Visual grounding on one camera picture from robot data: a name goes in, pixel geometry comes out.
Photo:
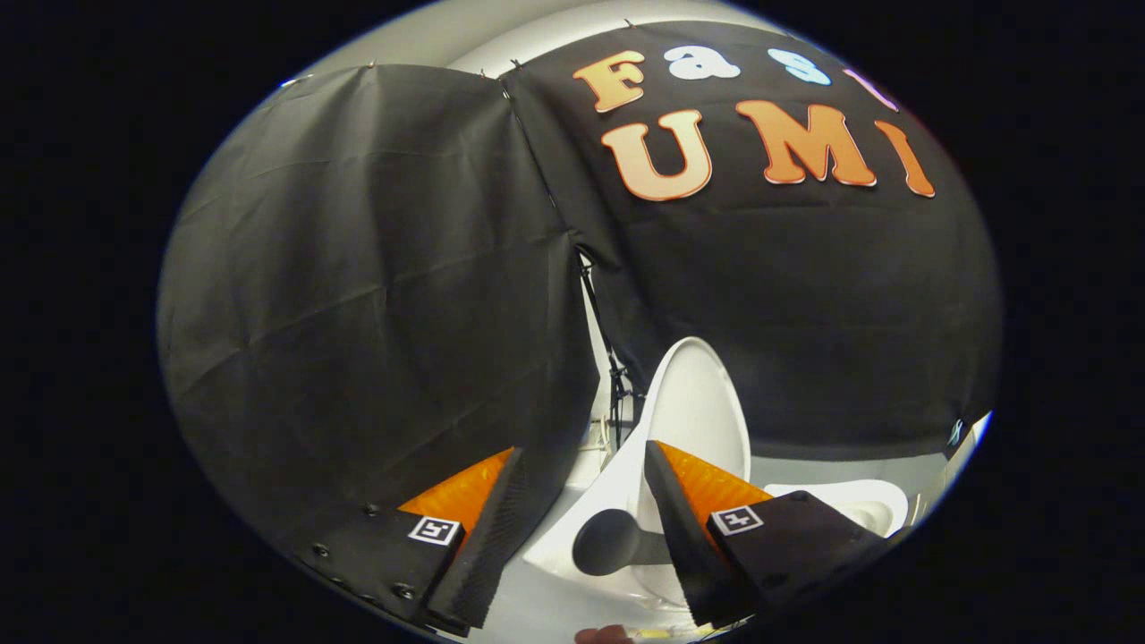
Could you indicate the black tripod stand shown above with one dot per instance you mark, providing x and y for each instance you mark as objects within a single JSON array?
[{"x": 617, "y": 385}]

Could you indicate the white toilet bowl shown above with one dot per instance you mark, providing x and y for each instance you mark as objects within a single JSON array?
[{"x": 586, "y": 501}]

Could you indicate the black backdrop cloth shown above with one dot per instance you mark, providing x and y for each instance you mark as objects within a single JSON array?
[{"x": 358, "y": 268}]

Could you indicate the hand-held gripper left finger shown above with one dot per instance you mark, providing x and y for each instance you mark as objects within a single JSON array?
[{"x": 487, "y": 546}]

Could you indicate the white toilet lid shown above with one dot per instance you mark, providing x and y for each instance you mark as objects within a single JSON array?
[{"x": 698, "y": 402}]

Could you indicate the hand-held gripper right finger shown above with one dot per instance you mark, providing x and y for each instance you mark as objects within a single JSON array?
[{"x": 693, "y": 555}]

